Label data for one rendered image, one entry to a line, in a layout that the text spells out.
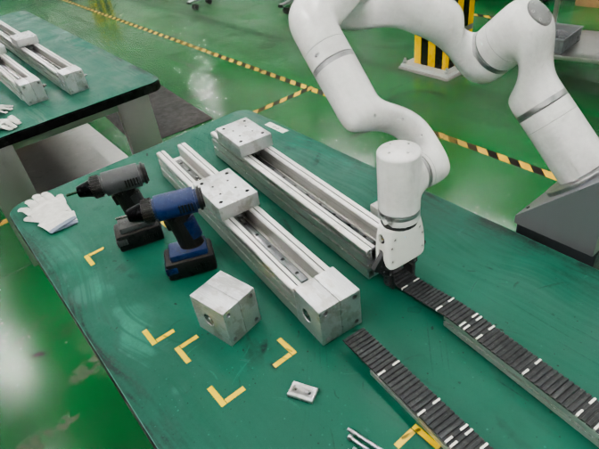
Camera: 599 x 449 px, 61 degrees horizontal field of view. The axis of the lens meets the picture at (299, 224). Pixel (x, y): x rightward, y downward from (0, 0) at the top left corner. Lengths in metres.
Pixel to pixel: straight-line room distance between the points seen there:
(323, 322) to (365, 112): 0.41
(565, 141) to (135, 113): 1.95
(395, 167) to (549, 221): 0.49
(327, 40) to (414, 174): 0.30
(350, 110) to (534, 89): 0.47
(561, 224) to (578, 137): 0.20
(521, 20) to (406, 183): 0.47
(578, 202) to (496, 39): 0.40
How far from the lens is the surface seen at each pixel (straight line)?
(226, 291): 1.06
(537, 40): 1.27
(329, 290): 1.02
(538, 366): 1.01
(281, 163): 1.49
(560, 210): 1.28
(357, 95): 0.99
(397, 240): 1.05
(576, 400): 0.99
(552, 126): 1.29
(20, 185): 2.59
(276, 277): 1.10
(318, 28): 1.04
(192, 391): 1.04
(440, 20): 1.23
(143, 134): 2.69
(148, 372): 1.11
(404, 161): 0.94
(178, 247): 1.26
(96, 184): 1.33
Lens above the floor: 1.59
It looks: 37 degrees down
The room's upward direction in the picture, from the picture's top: 8 degrees counter-clockwise
